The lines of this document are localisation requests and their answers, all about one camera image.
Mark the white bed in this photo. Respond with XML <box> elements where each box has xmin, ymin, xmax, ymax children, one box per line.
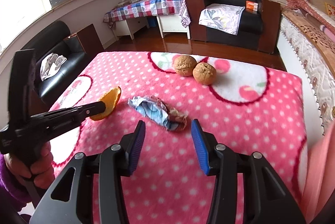
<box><xmin>275</xmin><ymin>0</ymin><xmax>335</xmax><ymax>135</ymax></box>

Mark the brown leaf pattern bedspread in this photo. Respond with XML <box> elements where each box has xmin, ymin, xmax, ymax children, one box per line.
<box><xmin>281</xmin><ymin>6</ymin><xmax>335</xmax><ymax>78</ymax></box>

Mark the white low table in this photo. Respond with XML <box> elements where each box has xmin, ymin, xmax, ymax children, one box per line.
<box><xmin>114</xmin><ymin>16</ymin><xmax>150</xmax><ymax>40</ymax></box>

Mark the pink polka dot blanket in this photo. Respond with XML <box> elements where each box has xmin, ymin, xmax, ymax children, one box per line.
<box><xmin>50</xmin><ymin>51</ymin><xmax>308</xmax><ymax>224</ymax></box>

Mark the floral seat cloth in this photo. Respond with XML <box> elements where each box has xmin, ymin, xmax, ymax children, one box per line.
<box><xmin>198</xmin><ymin>3</ymin><xmax>246</xmax><ymax>36</ymax></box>

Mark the blue brown wrapper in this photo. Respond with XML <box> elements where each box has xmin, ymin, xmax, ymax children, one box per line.
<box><xmin>128</xmin><ymin>96</ymin><xmax>188</xmax><ymax>131</ymax></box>

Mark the pink plastic bin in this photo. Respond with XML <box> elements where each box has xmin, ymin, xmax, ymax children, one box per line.
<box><xmin>300</xmin><ymin>132</ymin><xmax>335</xmax><ymax>224</ymax></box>

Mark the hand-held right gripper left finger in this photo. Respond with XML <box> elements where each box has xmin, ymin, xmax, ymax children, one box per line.
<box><xmin>30</xmin><ymin>120</ymin><xmax>146</xmax><ymax>224</ymax></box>

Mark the crumpled white cloth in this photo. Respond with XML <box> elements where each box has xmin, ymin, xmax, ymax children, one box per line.
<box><xmin>40</xmin><ymin>53</ymin><xmax>67</xmax><ymax>81</ymax></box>

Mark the pink folded blanket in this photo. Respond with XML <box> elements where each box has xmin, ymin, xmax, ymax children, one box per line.
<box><xmin>321</xmin><ymin>25</ymin><xmax>335</xmax><ymax>41</ymax></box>

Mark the walnut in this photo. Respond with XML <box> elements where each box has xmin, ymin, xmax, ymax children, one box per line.
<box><xmin>193</xmin><ymin>62</ymin><xmax>217</xmax><ymax>85</ymax></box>
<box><xmin>173</xmin><ymin>55</ymin><xmax>197</xmax><ymax>77</ymax></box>

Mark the checkered tablecloth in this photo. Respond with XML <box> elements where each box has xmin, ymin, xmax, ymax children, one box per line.
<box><xmin>103</xmin><ymin>0</ymin><xmax>191</xmax><ymax>29</ymax></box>

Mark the red floral quilt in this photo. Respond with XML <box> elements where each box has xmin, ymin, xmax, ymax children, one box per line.
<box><xmin>286</xmin><ymin>0</ymin><xmax>335</xmax><ymax>33</ymax></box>

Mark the orange box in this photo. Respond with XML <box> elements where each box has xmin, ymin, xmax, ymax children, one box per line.
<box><xmin>245</xmin><ymin>0</ymin><xmax>259</xmax><ymax>13</ymax></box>

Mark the orange peel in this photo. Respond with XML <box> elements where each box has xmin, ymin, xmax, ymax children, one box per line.
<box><xmin>90</xmin><ymin>86</ymin><xmax>122</xmax><ymax>121</ymax></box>

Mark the black armchair with white cloth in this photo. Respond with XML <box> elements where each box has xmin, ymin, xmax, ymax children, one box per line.
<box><xmin>21</xmin><ymin>20</ymin><xmax>104</xmax><ymax>106</ymax></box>

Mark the white cabinet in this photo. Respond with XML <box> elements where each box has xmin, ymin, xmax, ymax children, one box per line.
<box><xmin>156</xmin><ymin>14</ymin><xmax>191</xmax><ymax>39</ymax></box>

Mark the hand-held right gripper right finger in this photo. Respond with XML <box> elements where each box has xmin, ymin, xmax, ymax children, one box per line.
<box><xmin>191</xmin><ymin>119</ymin><xmax>307</xmax><ymax>224</ymax></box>

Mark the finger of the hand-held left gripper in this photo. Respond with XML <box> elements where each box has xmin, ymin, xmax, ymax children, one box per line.
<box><xmin>50</xmin><ymin>101</ymin><xmax>106</xmax><ymax>129</ymax></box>

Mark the person's left hand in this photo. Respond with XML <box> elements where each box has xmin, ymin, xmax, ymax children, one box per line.
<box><xmin>4</xmin><ymin>141</ymin><xmax>55</xmax><ymax>189</ymax></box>

